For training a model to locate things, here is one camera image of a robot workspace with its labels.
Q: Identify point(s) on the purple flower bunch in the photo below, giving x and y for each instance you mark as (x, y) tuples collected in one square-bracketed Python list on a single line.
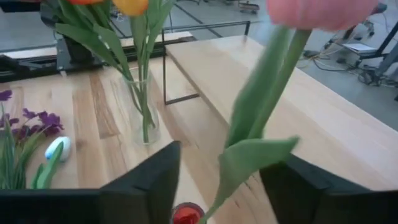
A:
[(49, 119)]

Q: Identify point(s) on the white and blue tulip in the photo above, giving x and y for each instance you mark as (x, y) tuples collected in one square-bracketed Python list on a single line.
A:
[(57, 149)]

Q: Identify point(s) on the orange tulip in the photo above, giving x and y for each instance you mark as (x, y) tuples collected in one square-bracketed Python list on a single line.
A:
[(85, 1)]

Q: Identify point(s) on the wooden shelf with black legs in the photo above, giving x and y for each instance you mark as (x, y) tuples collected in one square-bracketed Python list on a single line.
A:
[(326, 124)]

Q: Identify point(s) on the pink tulip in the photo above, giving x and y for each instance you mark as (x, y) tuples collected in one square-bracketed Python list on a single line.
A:
[(264, 93)]

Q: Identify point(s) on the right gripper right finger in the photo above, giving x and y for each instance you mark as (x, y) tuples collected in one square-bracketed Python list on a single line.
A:
[(326, 202)]

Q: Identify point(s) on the black aluminium rig frame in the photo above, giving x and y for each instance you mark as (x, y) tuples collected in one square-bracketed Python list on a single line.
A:
[(31, 67)]

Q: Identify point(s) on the black metal floor stand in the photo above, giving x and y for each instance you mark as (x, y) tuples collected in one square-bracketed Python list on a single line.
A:
[(388, 35)]

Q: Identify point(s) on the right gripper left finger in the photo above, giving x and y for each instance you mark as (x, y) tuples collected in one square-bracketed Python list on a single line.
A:
[(140, 193)]

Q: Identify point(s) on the red wheeled floor dolly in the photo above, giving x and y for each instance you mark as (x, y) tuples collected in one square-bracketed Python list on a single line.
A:
[(248, 7)]

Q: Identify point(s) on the red glass vase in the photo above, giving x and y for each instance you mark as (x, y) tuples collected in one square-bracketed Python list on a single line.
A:
[(186, 215)]

